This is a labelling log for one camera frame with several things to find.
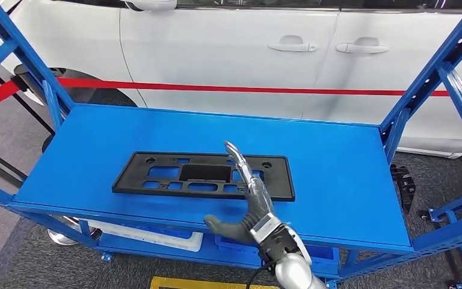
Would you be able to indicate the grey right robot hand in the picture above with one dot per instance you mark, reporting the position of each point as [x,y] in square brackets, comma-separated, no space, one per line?
[259,199]

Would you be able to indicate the black plastic plate bracket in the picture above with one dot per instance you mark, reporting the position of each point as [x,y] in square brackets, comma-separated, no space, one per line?
[283,179]

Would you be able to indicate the blue plastic crate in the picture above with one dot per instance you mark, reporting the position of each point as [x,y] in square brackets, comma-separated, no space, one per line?
[322,255]
[167,232]

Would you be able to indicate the red barrier belt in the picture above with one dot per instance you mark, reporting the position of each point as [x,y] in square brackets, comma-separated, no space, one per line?
[215,87]

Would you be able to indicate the white car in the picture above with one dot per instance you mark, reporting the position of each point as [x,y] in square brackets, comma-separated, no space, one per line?
[215,48]

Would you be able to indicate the black barrier belt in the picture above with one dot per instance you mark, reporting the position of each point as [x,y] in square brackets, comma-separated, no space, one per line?
[16,95]

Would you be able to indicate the chrome stanchion post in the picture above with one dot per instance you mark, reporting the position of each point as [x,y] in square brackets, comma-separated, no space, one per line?
[0,167]
[20,77]

